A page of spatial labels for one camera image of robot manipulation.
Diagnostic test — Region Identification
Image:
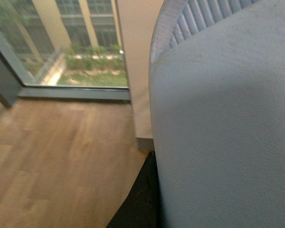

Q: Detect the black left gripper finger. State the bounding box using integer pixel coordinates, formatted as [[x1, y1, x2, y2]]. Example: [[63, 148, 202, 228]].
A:
[[107, 151, 160, 228]]

